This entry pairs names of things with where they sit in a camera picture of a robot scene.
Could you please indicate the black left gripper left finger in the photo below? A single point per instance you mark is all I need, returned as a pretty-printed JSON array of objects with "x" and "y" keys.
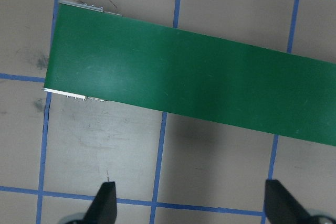
[{"x": 104, "y": 206}]

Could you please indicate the green conveyor belt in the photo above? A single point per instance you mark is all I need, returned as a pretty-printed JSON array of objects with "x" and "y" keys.
[{"x": 109, "y": 57}]

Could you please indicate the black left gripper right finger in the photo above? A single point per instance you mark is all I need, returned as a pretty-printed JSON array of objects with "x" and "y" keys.
[{"x": 281, "y": 206}]

